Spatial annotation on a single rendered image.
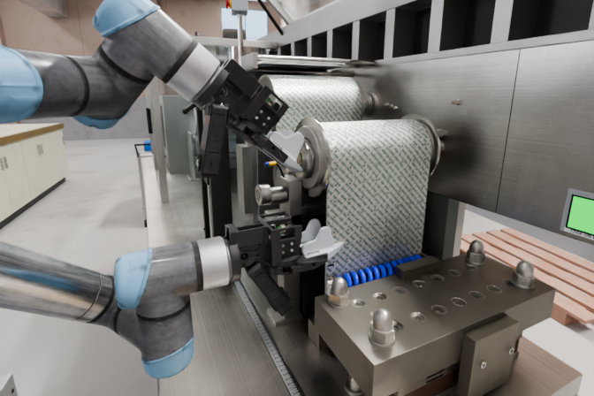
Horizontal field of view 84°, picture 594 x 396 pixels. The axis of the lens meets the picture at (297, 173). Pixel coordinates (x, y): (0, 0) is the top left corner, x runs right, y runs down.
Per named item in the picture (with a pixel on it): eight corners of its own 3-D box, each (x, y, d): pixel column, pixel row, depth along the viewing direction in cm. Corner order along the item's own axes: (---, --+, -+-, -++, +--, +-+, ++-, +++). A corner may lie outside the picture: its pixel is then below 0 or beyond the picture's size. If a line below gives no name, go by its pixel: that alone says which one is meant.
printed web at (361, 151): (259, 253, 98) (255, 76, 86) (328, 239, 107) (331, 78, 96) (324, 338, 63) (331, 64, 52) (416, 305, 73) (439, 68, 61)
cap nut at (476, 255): (460, 258, 69) (463, 238, 68) (473, 255, 70) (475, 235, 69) (476, 266, 65) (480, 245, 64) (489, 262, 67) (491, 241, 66)
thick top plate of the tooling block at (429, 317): (314, 327, 57) (314, 296, 55) (471, 275, 73) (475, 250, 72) (371, 404, 43) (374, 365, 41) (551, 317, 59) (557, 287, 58)
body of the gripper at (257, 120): (293, 110, 52) (233, 55, 46) (261, 153, 51) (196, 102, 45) (275, 108, 58) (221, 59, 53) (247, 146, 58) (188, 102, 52)
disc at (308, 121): (293, 188, 69) (290, 117, 66) (294, 188, 69) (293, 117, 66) (329, 205, 55) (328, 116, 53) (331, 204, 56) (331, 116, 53)
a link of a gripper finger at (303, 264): (331, 256, 54) (282, 268, 51) (331, 265, 55) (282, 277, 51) (318, 245, 59) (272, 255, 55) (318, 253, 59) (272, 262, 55)
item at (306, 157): (299, 129, 58) (311, 164, 55) (308, 128, 59) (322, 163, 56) (286, 152, 64) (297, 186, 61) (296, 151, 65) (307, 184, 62)
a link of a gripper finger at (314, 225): (341, 217, 60) (296, 226, 56) (340, 247, 61) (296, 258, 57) (332, 212, 62) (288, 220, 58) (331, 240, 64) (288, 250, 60)
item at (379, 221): (324, 281, 61) (326, 186, 57) (419, 255, 71) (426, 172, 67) (325, 283, 61) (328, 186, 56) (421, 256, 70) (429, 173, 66)
